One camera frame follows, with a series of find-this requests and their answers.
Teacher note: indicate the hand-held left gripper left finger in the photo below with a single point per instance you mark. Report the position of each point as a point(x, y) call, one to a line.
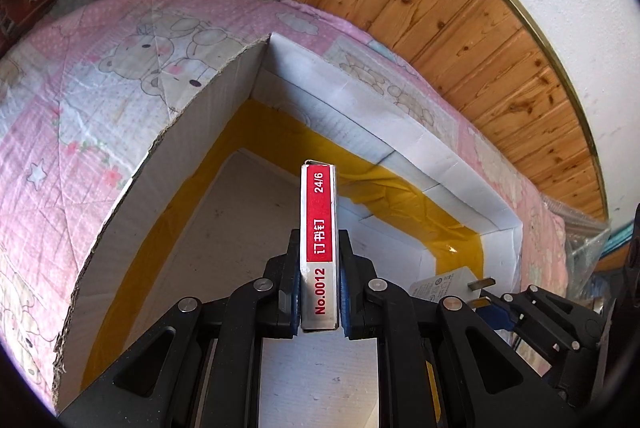
point(295, 290)

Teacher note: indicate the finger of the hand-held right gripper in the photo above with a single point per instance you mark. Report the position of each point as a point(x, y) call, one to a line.
point(555, 363)
point(550, 310)

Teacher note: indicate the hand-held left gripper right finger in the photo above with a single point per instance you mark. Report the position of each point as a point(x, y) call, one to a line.
point(345, 295)

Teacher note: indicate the red and white staple box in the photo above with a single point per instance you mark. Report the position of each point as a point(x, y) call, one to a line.
point(320, 233)

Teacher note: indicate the white phone charger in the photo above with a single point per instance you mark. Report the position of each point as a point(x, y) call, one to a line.
point(440, 283)

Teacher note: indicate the white cardboard box yellow tape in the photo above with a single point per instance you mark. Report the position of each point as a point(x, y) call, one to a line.
point(165, 188)

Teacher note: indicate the clear plastic bag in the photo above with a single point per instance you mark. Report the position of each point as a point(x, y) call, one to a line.
point(580, 248)

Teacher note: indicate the pink bear printed blanket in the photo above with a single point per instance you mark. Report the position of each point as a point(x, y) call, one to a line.
point(100, 57)

